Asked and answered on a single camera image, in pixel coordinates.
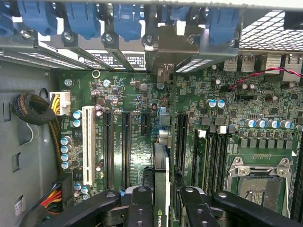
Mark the blue card retention clip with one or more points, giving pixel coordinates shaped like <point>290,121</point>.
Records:
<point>127,23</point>
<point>6,21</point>
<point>82,21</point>
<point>180,13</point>
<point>222,26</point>
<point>38,19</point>

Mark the white power connector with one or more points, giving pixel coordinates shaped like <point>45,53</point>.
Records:
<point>62,102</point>

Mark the black RAM slot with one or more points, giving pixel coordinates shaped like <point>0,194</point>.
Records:
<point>223,165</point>
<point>213,163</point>

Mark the white PCI expansion slot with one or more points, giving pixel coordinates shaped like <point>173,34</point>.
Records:
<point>88,146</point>

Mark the CPU socket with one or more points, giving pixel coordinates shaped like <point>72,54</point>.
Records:
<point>260,191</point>

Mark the green RAM stick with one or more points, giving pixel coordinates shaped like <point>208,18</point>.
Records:
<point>202,160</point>

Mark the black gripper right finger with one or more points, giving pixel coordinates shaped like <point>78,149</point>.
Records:
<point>196,208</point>

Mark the dark grey PC case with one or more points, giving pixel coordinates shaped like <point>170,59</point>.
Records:
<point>16,46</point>

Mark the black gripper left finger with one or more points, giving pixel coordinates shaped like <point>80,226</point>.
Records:
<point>140,208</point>

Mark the short black expansion slot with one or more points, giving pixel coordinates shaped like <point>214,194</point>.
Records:
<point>145,124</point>

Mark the green Dell motherboard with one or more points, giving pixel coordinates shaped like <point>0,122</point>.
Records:
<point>137,151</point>

